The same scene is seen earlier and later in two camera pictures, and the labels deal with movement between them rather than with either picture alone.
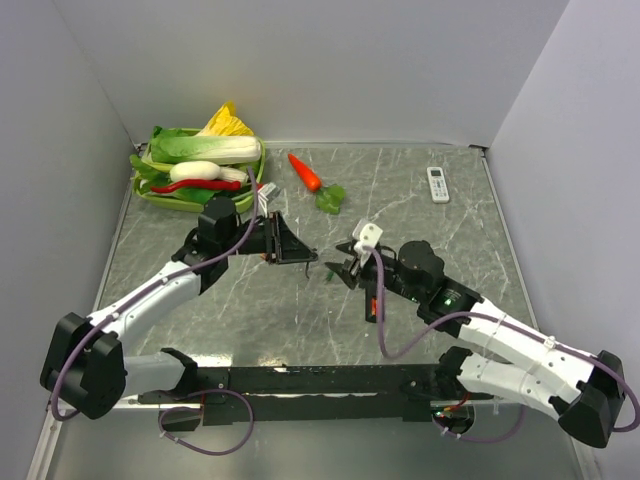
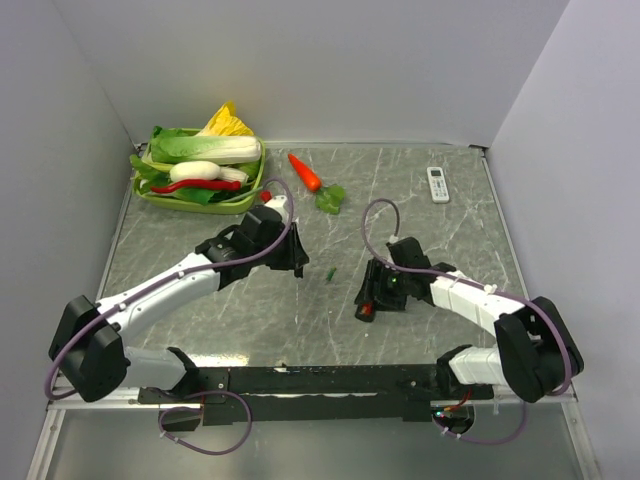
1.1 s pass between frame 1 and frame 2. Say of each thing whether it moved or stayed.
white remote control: stayed
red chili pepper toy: stayed
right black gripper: moved
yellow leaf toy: stayed
